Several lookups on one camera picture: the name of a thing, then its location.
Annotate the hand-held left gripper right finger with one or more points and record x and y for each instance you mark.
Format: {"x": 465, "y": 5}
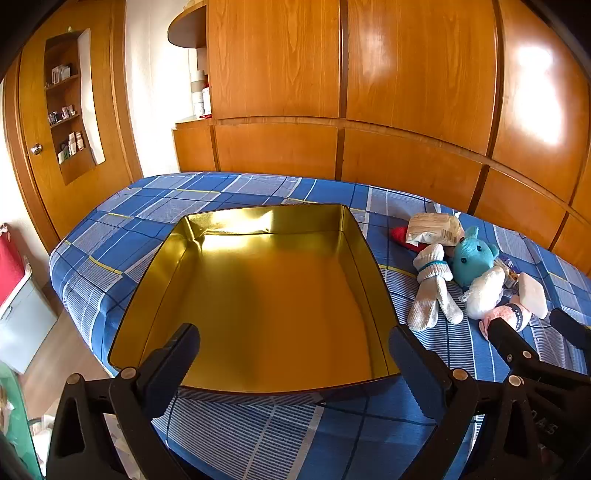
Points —
{"x": 413, "y": 360}

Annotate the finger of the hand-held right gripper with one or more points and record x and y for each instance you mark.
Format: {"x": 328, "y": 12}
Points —
{"x": 505, "y": 339}
{"x": 572, "y": 330}

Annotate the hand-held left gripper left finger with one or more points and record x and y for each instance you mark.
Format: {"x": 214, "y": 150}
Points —
{"x": 178, "y": 355}

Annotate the pink sock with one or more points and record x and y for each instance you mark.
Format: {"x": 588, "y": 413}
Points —
{"x": 512, "y": 314}

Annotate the clear plastic bag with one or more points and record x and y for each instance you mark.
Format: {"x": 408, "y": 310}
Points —
{"x": 485, "y": 290}

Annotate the white foam block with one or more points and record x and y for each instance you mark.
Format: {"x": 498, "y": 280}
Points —
{"x": 533, "y": 293}

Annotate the brown patterned scrunchie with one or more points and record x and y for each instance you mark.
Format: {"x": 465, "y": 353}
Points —
{"x": 508, "y": 270}

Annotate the white sock pair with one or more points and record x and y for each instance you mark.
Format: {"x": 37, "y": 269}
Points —
{"x": 429, "y": 286}

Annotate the teal plush toy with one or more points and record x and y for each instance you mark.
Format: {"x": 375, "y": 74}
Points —
{"x": 471, "y": 261}

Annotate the gold metal tin box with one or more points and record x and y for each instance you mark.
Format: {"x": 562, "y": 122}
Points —
{"x": 258, "y": 300}

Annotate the red fabric piece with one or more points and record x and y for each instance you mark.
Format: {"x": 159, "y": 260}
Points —
{"x": 399, "y": 235}

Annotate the beige mesh cloth bundle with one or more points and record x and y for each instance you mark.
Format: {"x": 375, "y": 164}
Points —
{"x": 434, "y": 222}

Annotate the grey storage box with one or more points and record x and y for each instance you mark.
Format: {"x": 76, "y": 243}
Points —
{"x": 27, "y": 323}

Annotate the blue plaid bed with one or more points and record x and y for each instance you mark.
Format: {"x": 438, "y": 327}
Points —
{"x": 231, "y": 194}

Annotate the green plastic sheet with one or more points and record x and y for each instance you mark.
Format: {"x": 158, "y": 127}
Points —
{"x": 18, "y": 415}

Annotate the red bag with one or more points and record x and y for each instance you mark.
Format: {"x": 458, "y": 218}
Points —
{"x": 9, "y": 267}

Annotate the group of small cartons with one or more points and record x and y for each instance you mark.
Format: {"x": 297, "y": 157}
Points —
{"x": 73, "y": 143}

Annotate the metal door knob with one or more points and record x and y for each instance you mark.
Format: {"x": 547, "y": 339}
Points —
{"x": 36, "y": 148}

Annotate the white jar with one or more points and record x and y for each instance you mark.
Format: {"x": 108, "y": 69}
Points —
{"x": 198, "y": 104}

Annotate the white red bottle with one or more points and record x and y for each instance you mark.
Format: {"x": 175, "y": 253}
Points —
{"x": 207, "y": 101}

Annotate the group of small bottles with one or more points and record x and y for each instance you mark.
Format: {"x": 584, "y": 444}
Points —
{"x": 62, "y": 114}

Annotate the wooden door with niche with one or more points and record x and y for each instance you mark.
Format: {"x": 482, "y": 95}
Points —
{"x": 111, "y": 92}

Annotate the white paper roll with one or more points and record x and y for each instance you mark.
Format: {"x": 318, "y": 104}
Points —
{"x": 197, "y": 79}

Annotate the wooden wardrobe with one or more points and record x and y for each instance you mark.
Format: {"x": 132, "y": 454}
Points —
{"x": 415, "y": 69}

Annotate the small white box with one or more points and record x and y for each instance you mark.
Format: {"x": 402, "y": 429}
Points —
{"x": 60, "y": 74}

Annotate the wooden corner shelf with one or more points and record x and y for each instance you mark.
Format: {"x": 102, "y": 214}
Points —
{"x": 187, "y": 27}

